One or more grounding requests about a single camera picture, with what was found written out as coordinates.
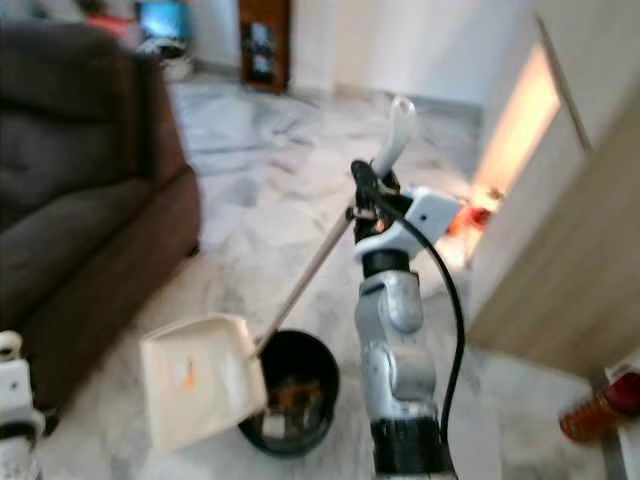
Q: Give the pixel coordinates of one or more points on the light wood cabinet lit niche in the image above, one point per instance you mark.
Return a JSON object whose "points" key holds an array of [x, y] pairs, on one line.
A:
{"points": [[560, 270]]}

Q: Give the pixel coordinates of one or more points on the dark wooden shelf unit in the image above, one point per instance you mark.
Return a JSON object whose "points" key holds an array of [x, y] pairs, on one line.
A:
{"points": [[265, 45]]}

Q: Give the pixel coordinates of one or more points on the red ribbed object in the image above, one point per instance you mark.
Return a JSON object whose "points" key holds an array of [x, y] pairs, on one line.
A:
{"points": [[600, 410]]}

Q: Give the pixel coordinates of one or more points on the black round trash bin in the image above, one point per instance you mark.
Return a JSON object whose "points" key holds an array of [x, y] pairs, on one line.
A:
{"points": [[315, 375]]}

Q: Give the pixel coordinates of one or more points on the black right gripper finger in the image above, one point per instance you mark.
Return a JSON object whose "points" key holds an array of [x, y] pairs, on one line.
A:
{"points": [[363, 183]]}

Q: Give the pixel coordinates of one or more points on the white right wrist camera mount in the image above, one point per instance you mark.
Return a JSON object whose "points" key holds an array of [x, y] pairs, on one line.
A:
{"points": [[425, 215]]}

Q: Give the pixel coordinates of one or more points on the dark brown sofa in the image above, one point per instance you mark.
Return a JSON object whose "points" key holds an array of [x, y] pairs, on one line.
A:
{"points": [[80, 200]]}

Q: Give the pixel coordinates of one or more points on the blue glowing screen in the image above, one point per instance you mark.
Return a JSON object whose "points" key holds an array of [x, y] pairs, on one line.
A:
{"points": [[165, 20]]}

